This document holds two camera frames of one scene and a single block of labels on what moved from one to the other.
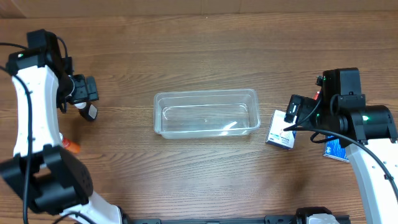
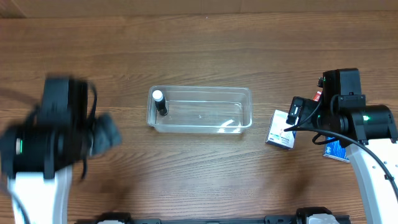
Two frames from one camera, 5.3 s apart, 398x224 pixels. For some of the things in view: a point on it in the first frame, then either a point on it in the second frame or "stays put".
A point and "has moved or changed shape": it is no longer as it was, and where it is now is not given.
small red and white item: (316, 96) stays put
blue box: (333, 150) stays put
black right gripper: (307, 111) stays put
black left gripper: (82, 90) -> (104, 134)
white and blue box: (276, 135) stays put
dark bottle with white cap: (88, 110) has moved or changed shape
